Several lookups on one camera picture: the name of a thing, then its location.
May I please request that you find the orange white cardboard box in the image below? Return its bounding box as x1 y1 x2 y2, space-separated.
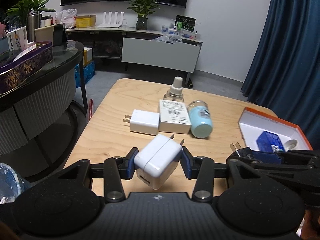
238 107 313 150

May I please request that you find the blue tin box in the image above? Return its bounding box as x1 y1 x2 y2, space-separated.
256 131 285 153

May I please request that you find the black two-prong charger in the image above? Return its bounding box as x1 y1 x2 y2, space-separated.
230 142 254 159

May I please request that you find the white plastic bag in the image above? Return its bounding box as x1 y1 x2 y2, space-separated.
55 8 77 29

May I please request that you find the light blue cylindrical bottle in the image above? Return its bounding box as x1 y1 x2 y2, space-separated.
187 100 213 139

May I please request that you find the white folding-prong charger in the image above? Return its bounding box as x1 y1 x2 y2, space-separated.
134 134 184 190

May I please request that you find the blue plastic bag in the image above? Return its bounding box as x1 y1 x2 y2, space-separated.
74 61 95 88

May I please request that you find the clear liquid refill bottle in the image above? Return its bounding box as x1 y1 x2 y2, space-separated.
163 76 184 102

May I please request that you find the dark blue curtain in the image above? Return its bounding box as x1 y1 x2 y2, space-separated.
241 0 319 150

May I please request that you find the potted green plant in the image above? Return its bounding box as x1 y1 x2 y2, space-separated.
127 0 159 30
5 0 56 27

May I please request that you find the white wifi router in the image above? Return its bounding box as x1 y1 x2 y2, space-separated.
98 11 124 28

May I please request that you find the white round plug-in device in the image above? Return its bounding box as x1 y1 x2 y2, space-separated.
283 139 298 151

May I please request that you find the white two-prong charger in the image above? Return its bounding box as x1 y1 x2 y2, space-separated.
123 109 160 135

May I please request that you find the white tv cabinet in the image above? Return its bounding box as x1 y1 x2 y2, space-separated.
67 27 202 88

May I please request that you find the white yellow-taped carton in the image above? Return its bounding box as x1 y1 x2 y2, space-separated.
83 47 93 67

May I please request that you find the black round side table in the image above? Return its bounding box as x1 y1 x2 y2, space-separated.
1 41 88 183

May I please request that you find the black green display box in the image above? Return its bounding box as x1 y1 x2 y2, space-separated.
174 15 196 32

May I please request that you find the yellow cardboard box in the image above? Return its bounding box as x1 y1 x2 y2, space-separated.
75 15 96 28

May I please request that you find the white barcode carton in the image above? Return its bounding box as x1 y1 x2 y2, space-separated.
158 100 191 134

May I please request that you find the stainless steel tumbler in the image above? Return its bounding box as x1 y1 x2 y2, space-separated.
26 11 41 42

